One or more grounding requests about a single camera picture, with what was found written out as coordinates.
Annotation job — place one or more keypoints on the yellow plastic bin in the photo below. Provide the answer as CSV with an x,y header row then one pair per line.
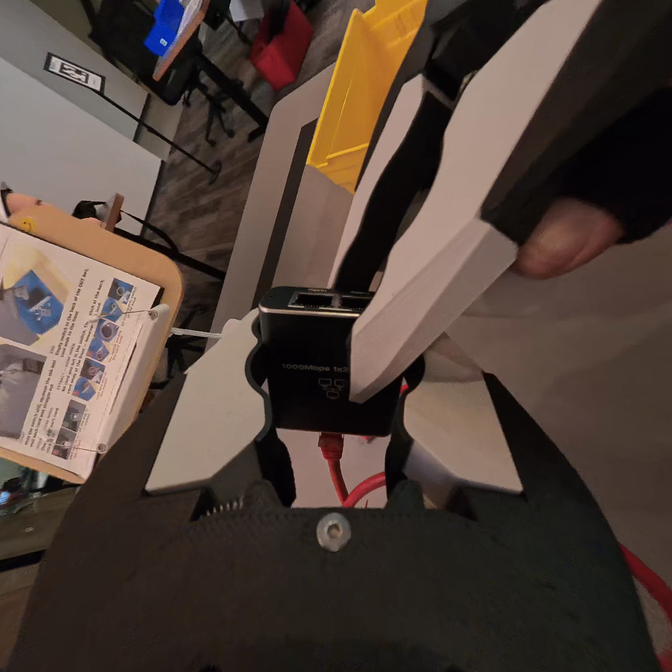
x,y
362,78

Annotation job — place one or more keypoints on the black office chair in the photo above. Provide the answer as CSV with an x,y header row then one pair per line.
x,y
210,105

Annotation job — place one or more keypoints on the black ethernet splitter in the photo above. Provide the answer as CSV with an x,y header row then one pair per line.
x,y
304,378

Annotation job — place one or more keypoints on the blue plastic bin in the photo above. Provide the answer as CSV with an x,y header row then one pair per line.
x,y
162,29

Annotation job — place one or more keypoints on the black white marker tag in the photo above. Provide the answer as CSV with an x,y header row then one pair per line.
x,y
73,72

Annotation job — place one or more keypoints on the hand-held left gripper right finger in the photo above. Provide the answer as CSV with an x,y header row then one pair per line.
x,y
462,430

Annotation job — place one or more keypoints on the white partition board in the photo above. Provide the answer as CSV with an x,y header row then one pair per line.
x,y
78,157

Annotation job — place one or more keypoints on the wooden desk with black legs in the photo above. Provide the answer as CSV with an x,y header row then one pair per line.
x,y
181,47

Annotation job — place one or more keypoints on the black floor stand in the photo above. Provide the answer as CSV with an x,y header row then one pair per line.
x,y
168,139

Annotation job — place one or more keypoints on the person's right hand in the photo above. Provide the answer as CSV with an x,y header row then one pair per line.
x,y
567,241

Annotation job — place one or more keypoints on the wooden document stand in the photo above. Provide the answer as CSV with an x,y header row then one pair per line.
x,y
152,267

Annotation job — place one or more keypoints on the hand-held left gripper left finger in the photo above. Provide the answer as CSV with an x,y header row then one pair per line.
x,y
210,420

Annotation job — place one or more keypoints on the printed instruction sheet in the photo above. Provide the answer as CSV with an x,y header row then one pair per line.
x,y
63,325

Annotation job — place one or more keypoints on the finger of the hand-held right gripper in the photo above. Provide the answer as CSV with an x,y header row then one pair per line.
x,y
375,157
446,236

